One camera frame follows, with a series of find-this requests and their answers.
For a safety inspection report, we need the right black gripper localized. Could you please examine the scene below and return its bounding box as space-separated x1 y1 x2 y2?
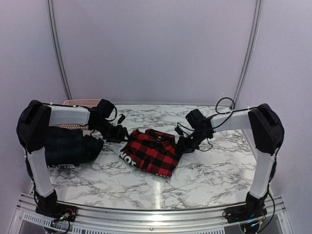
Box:
175 129 210 154

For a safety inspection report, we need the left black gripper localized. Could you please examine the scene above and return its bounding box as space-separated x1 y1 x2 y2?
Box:
92 119 131 143

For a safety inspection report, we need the red black plaid garment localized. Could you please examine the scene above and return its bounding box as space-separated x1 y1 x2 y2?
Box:
119 129 182 177

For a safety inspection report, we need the dark green plaid garment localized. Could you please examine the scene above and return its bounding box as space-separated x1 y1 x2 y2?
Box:
44 126 104 166

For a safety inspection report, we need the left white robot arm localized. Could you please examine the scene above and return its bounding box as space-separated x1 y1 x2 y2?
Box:
16 99 129 198

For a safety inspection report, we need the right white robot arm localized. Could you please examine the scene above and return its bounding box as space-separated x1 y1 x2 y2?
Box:
177 103 285 200

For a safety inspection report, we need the pink plastic laundry basket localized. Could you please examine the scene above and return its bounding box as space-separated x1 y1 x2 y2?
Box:
58 99 100 131

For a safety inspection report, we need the folded striped garment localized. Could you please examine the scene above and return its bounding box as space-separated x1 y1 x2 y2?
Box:
47 164 80 169

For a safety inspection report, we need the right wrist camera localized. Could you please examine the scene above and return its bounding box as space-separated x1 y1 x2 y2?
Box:
175 109 206 136

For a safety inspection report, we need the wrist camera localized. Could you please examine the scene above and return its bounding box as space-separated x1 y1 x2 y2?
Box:
175 109 206 136
94 99 126 125

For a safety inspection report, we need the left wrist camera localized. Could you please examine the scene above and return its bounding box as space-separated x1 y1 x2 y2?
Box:
94 99 126 125

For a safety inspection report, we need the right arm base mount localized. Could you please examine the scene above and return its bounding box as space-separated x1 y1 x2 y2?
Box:
222 192 268 223

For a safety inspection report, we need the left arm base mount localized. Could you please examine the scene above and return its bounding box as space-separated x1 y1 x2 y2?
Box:
34 189 78 222

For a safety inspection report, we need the aluminium front frame rail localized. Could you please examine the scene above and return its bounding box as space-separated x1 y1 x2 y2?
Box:
8 194 294 234

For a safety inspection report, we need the left aluminium corner post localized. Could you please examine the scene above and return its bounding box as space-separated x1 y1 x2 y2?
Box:
46 0 72 99

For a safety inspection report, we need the aluminium corner post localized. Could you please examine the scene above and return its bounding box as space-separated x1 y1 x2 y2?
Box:
233 0 263 106
46 0 72 99

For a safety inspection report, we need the right aluminium corner post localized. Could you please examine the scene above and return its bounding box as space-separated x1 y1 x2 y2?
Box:
233 0 263 106

